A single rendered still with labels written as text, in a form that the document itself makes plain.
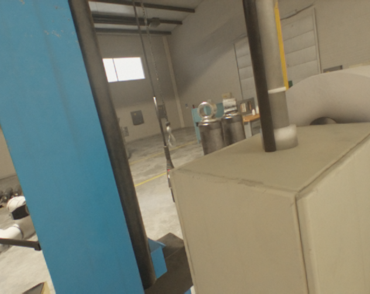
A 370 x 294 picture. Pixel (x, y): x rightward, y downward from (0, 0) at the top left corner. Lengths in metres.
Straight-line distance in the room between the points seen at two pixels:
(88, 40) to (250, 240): 0.67
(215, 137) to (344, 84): 1.55
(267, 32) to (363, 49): 10.68
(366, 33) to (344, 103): 10.54
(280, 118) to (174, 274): 0.88
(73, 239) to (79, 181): 0.13
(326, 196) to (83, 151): 0.47
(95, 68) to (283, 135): 0.58
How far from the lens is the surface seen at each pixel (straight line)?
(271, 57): 0.34
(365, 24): 11.08
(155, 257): 0.92
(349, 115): 0.51
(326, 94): 0.51
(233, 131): 2.20
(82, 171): 0.56
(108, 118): 0.73
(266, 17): 0.35
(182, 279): 1.14
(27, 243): 0.89
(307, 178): 0.24
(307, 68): 11.57
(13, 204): 1.47
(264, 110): 0.33
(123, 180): 0.76
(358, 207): 0.33
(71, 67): 0.57
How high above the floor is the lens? 1.67
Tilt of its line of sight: 9 degrees down
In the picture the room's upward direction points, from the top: 12 degrees counter-clockwise
